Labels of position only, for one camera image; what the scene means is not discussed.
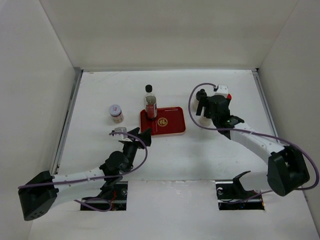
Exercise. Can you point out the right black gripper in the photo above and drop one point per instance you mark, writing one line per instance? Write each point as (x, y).
(204, 101)

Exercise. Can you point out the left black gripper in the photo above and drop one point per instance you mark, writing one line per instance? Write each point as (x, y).
(144, 135)

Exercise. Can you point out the soy sauce bottle black cap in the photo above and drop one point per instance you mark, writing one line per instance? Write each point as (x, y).
(150, 102)

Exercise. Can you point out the salt grinder jar grey lid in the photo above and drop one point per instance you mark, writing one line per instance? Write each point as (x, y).
(204, 121)

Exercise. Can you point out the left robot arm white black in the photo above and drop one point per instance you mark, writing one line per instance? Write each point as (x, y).
(46, 191)

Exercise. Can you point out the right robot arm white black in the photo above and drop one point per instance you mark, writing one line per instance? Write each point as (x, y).
(286, 167)

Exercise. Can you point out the salt jar black knob lid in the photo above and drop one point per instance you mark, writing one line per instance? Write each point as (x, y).
(199, 94)

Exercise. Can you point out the red tray gold emblem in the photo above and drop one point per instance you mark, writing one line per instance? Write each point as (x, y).
(169, 121)

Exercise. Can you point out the small jar white lid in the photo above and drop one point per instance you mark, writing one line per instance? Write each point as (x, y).
(116, 113)

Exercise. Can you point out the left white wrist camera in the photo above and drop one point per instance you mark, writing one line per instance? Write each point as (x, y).
(119, 133)

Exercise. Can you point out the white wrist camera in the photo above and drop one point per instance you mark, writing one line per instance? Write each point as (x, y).
(119, 133)
(222, 90)

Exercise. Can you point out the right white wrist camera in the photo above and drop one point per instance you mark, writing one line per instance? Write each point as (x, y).
(222, 90)

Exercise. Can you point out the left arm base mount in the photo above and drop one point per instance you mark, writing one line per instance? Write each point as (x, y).
(114, 200)

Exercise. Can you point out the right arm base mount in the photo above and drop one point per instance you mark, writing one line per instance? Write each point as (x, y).
(231, 196)

